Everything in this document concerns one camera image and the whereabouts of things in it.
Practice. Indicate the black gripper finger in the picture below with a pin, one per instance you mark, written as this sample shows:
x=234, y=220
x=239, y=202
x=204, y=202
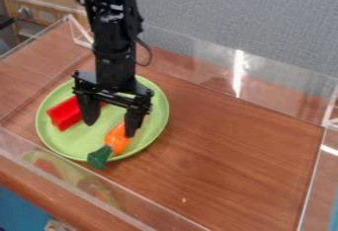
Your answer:
x=133, y=117
x=89, y=108

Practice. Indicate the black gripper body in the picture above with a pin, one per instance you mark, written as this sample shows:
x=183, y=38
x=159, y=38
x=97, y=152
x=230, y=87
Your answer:
x=112, y=83

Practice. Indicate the orange toy carrot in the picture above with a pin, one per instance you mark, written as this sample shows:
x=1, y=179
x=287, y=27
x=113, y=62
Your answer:
x=115, y=143

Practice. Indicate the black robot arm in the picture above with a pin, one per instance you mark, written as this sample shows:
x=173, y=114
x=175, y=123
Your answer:
x=115, y=23

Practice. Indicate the green plate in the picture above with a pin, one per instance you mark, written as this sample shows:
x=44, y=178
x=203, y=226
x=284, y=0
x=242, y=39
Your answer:
x=80, y=139

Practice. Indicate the red toy block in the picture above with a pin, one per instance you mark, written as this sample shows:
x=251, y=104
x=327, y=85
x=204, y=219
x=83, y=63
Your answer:
x=65, y=113

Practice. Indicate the wooden cabinet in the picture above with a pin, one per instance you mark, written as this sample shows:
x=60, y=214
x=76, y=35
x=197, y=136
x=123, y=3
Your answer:
x=34, y=14

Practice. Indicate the clear acrylic enclosure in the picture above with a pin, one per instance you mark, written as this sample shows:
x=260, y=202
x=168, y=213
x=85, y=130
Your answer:
x=246, y=161

